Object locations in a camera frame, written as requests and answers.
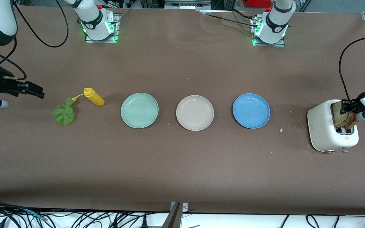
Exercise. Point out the mint green plate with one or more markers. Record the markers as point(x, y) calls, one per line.
point(139, 110)

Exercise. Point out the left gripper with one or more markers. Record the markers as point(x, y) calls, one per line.
point(356, 103)

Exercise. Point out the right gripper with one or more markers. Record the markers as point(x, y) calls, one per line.
point(5, 85)

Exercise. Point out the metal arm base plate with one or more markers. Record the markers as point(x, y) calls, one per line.
point(280, 44)
point(117, 31)

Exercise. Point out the light brown bread slice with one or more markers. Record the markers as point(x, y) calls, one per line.
point(337, 118)

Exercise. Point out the metal rack frame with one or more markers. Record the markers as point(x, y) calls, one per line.
point(187, 4)

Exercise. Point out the beige plate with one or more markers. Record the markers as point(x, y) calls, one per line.
point(195, 113)

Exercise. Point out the white toaster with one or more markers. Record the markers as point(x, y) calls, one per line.
point(320, 126)

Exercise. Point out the yellow mustard squeeze bottle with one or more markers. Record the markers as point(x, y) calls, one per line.
point(95, 98)

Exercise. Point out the blue plate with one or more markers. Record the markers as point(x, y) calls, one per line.
point(251, 110)

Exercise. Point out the red box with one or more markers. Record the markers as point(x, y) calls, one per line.
point(258, 3)

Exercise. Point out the green lettuce leaf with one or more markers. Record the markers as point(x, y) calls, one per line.
point(63, 115)

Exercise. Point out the dark crust bread slice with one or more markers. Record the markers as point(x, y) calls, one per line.
point(353, 122)

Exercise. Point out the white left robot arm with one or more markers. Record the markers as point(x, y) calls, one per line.
point(274, 28)

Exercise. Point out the metal bracket post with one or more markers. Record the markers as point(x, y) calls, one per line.
point(174, 218)

